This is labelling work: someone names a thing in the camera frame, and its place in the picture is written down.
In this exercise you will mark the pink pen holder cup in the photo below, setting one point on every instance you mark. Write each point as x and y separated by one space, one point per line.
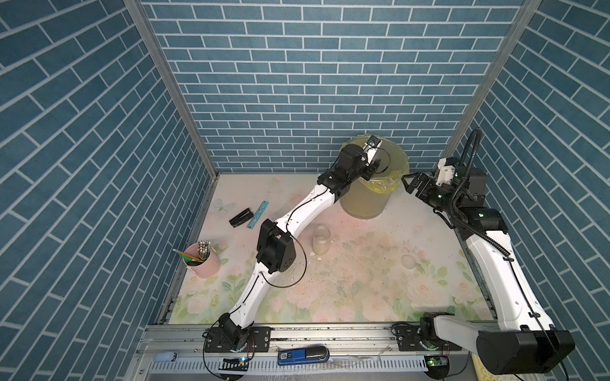
201 259

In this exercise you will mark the teal ruler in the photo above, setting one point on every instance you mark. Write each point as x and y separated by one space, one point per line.
257 215

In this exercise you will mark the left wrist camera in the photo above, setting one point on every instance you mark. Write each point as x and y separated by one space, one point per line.
372 144

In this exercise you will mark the black stapler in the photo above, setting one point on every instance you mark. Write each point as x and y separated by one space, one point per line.
243 217

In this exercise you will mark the blue black handheld device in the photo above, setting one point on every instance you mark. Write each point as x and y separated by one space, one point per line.
307 355

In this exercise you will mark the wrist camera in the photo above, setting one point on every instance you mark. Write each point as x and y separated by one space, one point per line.
445 171
372 144

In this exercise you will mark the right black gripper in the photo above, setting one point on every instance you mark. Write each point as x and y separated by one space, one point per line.
419 178

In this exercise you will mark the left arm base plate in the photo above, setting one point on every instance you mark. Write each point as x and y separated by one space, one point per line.
223 340

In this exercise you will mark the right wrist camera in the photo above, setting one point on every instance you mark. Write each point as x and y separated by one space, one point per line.
445 171

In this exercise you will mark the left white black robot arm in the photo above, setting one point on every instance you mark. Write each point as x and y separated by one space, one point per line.
277 239

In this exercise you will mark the beige bin with yellow bag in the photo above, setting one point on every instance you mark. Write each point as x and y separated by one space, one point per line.
367 199

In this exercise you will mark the clear rice jar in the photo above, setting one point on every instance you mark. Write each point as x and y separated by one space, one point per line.
321 240

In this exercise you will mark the white slotted cable duct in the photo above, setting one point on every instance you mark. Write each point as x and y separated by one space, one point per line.
268 366

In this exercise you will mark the aluminium mounting rail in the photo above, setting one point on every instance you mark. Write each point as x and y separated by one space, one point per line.
340 338

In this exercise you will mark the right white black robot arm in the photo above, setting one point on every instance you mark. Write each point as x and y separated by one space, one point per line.
523 339

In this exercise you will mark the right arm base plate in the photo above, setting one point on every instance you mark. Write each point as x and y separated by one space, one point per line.
409 338

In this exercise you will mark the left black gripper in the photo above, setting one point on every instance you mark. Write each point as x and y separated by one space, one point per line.
369 169

